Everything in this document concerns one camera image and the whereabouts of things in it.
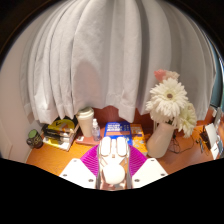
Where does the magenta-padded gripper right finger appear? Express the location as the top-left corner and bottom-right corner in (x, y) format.
(127, 144), (169, 190)

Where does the white ceramic vase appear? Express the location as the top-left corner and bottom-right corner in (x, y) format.
(146, 121), (176, 159)

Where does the white curtain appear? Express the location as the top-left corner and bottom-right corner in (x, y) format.
(19, 0), (218, 125)

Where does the white computer mouse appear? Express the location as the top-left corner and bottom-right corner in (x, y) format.
(99, 136), (129, 185)

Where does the small clear bottle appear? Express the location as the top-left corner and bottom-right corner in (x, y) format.
(91, 118), (102, 142)

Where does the white flat device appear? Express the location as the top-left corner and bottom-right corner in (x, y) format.
(204, 123), (220, 150)

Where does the white lidded cup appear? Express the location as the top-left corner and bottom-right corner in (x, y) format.
(75, 107), (95, 138)

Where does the blue book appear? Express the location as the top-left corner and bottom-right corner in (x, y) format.
(103, 121), (134, 147)

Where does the black cable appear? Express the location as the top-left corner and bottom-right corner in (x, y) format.
(168, 129), (208, 155)

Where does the flat red notebook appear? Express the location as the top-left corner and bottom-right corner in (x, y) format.
(75, 134), (101, 146)

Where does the yellow and black book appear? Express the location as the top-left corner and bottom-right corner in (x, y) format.
(46, 117), (80, 133)

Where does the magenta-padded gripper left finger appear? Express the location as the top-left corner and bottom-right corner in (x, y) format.
(59, 143), (102, 190)

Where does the white and pink flower bouquet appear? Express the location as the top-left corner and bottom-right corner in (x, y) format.
(145, 69), (198, 139)

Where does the orange book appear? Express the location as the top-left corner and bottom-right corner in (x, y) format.
(129, 123), (149, 156)

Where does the white paper card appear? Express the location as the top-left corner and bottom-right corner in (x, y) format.
(210, 141), (223, 160)

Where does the dark mug with green lid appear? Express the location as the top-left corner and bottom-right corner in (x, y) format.
(26, 129), (45, 150)

